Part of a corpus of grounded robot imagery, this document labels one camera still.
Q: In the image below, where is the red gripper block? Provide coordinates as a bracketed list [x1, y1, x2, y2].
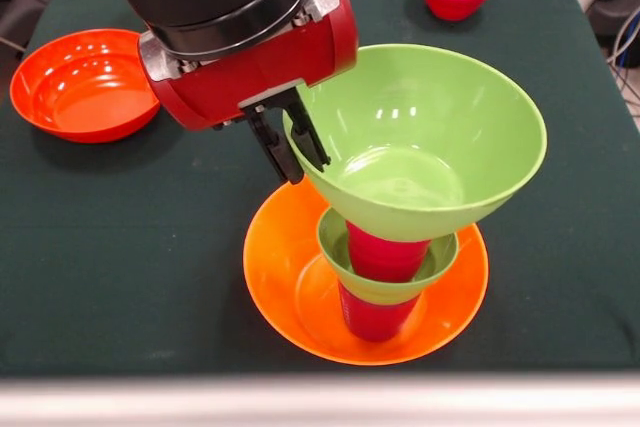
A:
[144, 0, 360, 186]

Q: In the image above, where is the large orange bowl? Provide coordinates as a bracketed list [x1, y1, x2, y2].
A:
[242, 179, 490, 367]

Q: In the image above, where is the large green bowl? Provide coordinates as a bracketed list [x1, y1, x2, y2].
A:
[282, 43, 549, 243]

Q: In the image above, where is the pink cup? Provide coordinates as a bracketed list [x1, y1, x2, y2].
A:
[345, 219, 432, 283]

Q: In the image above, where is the small green bowl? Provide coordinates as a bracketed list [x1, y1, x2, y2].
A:
[316, 206, 460, 306]

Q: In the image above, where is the purple cup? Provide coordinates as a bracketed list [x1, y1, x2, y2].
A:
[337, 279, 422, 343]

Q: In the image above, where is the dark green tablecloth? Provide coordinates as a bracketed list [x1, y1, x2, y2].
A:
[0, 0, 640, 378]

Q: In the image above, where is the wide red-orange bowl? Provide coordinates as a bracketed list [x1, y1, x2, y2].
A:
[9, 28, 161, 144]

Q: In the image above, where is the tangle of cables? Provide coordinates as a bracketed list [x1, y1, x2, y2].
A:
[606, 10, 640, 118]

